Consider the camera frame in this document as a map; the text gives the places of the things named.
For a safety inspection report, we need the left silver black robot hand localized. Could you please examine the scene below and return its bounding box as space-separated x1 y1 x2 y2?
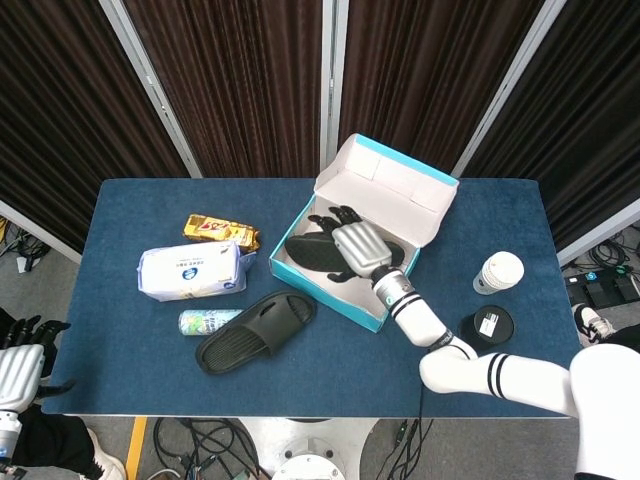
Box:
0 314 76 413

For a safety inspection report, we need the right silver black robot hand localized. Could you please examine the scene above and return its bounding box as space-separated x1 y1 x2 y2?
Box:
307 204 394 286

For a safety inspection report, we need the black rubber slipper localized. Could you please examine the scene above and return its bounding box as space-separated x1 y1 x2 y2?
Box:
284 231 402 275
195 290 318 376

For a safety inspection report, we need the light blue hinged shoe box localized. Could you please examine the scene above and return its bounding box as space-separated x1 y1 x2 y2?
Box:
268 132 461 334

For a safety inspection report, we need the black three-pedal foot switch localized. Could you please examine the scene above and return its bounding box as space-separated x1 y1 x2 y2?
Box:
564 271 640 307

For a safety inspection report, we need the yellow floor tape strip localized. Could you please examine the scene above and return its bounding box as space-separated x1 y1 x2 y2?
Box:
123 418 149 480

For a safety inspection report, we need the blue tablecloth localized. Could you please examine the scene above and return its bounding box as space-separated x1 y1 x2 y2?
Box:
41 178 584 418

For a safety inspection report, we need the gold foil snack package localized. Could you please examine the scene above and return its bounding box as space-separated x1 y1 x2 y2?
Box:
182 213 262 253

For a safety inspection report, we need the pale blue green drink can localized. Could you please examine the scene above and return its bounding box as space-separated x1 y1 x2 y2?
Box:
178 308 245 337

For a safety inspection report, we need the white lavender tissue pack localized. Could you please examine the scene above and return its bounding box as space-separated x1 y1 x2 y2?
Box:
137 240 259 303

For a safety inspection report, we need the dark brown curtain screen panel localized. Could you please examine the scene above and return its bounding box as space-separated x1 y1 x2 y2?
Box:
334 0 567 180
99 0 337 180
454 0 640 267
0 0 202 265

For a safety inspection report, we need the white sneaker with black trim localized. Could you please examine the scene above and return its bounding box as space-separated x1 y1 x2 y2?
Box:
571 303 624 351

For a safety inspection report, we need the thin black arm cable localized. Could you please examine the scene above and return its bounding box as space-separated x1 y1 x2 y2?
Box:
372 387 437 480

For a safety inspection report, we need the black floor cable bundle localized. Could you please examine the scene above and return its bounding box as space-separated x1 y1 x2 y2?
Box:
151 418 266 480

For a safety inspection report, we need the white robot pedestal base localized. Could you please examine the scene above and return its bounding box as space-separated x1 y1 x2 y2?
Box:
238 417 382 480

